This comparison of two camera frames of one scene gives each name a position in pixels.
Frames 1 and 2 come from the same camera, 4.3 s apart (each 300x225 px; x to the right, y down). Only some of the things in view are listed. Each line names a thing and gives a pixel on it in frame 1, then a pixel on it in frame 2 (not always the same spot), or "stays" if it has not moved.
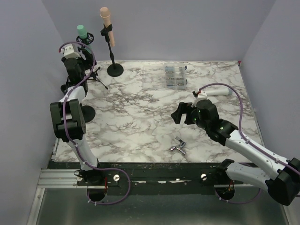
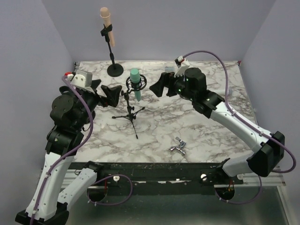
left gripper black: [88, 63] to [112, 94]
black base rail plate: [150, 175] stays
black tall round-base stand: [115, 70] stays
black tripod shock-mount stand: [86, 52] to [131, 115]
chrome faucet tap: [183, 145] stays
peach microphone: [105, 13] stays
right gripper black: [183, 107] to [167, 81]
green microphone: [83, 33] to [135, 77]
